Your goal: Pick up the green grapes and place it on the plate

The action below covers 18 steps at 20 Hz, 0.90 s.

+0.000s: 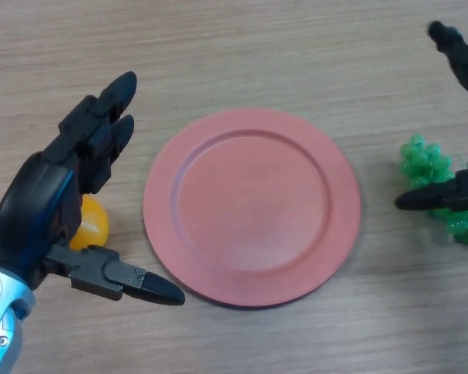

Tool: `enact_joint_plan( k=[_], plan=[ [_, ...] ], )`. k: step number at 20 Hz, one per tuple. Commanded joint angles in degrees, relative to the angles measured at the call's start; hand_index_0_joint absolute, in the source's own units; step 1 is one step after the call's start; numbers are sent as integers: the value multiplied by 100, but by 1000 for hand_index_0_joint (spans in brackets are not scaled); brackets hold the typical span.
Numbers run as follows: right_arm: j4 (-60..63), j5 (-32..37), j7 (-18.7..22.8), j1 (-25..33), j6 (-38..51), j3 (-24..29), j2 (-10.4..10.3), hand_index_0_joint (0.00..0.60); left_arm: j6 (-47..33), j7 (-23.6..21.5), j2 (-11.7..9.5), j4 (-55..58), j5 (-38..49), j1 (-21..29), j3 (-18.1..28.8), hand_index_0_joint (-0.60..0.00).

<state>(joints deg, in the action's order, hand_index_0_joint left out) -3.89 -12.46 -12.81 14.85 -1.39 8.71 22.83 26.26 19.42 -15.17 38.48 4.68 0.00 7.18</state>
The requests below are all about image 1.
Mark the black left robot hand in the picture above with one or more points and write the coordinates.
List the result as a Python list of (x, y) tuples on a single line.
[(35, 202)]

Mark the green grapes bunch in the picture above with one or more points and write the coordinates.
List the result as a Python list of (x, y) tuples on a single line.
[(423, 161)]

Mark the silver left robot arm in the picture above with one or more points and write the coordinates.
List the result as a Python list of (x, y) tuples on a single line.
[(0, 323)]

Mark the pink round plate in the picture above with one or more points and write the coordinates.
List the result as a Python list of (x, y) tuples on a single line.
[(253, 208)]

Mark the yellow orange pear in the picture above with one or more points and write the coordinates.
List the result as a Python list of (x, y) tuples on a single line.
[(93, 226)]

